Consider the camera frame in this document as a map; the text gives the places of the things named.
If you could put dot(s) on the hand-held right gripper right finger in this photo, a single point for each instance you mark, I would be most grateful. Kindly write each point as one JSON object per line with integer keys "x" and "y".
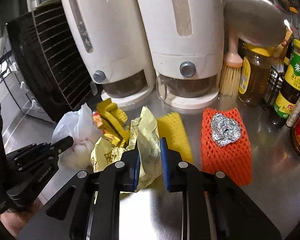
{"x": 165, "y": 165}

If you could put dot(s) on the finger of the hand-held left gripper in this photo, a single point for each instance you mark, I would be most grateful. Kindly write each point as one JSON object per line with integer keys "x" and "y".
{"x": 62, "y": 143}

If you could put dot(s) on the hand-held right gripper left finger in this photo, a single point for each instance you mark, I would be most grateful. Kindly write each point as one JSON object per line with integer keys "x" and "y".
{"x": 137, "y": 167}

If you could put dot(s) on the white plastic bag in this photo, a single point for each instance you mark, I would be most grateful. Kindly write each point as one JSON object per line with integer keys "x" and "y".
{"x": 75, "y": 127}

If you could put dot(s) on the yellow paper wrapper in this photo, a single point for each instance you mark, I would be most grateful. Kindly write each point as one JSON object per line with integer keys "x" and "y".
{"x": 146, "y": 135}

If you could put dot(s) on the person's left hand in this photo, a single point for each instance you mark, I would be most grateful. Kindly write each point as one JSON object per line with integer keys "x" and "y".
{"x": 15, "y": 220}

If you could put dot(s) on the yellow foam net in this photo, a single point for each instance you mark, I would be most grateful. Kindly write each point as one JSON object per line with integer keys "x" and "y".
{"x": 175, "y": 135}

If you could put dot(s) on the yellow snack wrapper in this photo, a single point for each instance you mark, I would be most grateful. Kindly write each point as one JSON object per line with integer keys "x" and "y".
{"x": 112, "y": 120}

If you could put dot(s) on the orange foam net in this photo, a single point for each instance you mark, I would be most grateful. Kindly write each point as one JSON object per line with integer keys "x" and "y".
{"x": 225, "y": 165}

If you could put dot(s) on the crumpled foil ball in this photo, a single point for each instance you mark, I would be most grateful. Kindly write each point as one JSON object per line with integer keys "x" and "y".
{"x": 226, "y": 130}

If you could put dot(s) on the black toaster oven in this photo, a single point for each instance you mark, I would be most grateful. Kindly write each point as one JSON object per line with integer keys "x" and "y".
{"x": 17, "y": 42}

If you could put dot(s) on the white grain dispenser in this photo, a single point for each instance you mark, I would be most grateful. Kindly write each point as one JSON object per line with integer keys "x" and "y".
{"x": 102, "y": 30}
{"x": 202, "y": 30}

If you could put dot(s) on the cluster of condiment bottles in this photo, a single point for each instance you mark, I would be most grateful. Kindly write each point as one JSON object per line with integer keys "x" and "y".
{"x": 292, "y": 85}

